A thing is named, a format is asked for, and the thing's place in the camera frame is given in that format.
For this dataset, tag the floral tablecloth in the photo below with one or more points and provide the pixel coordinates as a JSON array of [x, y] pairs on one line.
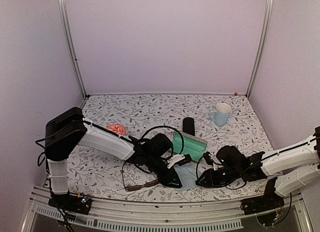
[[94, 172]]

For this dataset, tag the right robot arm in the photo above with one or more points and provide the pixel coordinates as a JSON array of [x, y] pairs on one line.
[[291, 167]]

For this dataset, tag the front aluminium rail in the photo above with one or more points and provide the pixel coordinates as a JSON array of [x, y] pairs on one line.
[[116, 215]]

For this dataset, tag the left aluminium frame post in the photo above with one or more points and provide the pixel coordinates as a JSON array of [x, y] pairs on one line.
[[62, 5]]

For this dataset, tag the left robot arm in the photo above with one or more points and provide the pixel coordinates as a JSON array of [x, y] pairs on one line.
[[71, 129]]

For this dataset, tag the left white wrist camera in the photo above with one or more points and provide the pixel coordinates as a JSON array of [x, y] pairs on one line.
[[179, 159]]

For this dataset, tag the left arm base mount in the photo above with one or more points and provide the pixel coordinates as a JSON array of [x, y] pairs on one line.
[[80, 203]]

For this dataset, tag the light blue mug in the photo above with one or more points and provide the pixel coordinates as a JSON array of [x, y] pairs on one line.
[[220, 114]]

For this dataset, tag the red patterned bowl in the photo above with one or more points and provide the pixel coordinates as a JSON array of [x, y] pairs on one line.
[[117, 128]]

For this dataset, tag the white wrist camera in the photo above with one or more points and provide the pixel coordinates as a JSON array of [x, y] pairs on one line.
[[179, 159], [209, 160]]

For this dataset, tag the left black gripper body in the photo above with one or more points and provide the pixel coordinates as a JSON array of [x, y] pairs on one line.
[[160, 176]]

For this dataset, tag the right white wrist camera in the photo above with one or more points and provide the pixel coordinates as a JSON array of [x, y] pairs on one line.
[[209, 160]]

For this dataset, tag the brown sunglasses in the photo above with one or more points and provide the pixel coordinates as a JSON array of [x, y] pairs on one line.
[[136, 187]]

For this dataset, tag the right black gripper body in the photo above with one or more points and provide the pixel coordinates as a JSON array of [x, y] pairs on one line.
[[222, 180]]

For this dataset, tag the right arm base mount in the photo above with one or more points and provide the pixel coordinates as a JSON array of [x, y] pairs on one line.
[[268, 208]]

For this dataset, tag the grey glasses case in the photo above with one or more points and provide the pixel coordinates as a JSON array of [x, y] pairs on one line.
[[191, 147]]

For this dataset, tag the black glasses case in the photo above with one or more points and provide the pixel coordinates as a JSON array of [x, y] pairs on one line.
[[188, 126]]

